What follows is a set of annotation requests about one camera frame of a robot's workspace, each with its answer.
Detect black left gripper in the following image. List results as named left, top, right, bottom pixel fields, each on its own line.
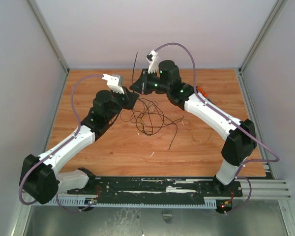
left=106, top=86, right=139, bottom=121

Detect black wire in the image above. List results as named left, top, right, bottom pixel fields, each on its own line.
left=127, top=97, right=185, bottom=137
left=135, top=108, right=185, bottom=151

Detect dark brown wire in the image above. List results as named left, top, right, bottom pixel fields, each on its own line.
left=119, top=98, right=165, bottom=135

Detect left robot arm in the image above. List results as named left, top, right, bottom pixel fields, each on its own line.
left=19, top=88, right=139, bottom=204

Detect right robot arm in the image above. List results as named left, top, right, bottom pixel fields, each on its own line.
left=130, top=60, right=257, bottom=196

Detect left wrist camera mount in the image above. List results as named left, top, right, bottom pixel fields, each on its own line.
left=102, top=74, right=124, bottom=94

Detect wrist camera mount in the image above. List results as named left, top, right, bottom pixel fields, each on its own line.
left=102, top=74, right=124, bottom=94
left=146, top=50, right=160, bottom=74

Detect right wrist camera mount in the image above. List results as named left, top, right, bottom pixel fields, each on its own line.
left=146, top=50, right=160, bottom=74

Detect orange handled pliers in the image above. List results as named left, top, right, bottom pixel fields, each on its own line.
left=196, top=86, right=212, bottom=102

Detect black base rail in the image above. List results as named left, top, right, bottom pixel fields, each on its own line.
left=67, top=177, right=243, bottom=205

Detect grey slotted cable duct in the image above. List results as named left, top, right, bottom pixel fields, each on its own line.
left=56, top=196, right=217, bottom=209

